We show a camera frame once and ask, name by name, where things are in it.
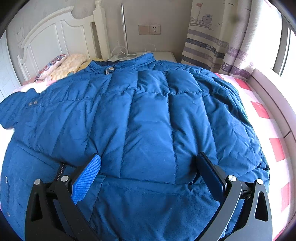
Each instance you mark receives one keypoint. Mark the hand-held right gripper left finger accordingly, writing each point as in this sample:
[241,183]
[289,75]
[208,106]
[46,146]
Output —
[86,176]

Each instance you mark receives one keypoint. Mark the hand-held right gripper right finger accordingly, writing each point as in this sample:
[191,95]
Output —
[209,176]

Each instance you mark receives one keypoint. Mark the blue puffer jacket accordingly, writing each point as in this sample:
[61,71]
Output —
[143,129]

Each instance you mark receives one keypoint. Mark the yellow fleece blanket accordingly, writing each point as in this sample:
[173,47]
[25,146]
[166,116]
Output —
[67,66]

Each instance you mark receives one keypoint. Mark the patterned pillow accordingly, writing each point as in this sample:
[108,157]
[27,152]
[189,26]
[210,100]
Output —
[47,68]

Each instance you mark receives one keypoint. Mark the white bedside table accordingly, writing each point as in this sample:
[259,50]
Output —
[159,56]

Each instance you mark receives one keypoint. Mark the nautical striped curtain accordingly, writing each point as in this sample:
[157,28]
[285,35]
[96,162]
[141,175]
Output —
[222,39]

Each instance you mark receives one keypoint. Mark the white wooden headboard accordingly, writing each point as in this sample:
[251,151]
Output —
[57,41]

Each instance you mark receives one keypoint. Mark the silver lamp pole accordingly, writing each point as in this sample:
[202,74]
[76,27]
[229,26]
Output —
[124,27]

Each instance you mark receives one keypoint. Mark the white bed side rail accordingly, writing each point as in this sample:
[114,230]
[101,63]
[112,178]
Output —
[275,99]

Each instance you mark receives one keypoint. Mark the window frame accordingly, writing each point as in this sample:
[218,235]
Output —
[285,48]

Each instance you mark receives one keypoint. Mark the wall power socket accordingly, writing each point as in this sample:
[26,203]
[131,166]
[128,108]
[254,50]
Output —
[149,29]

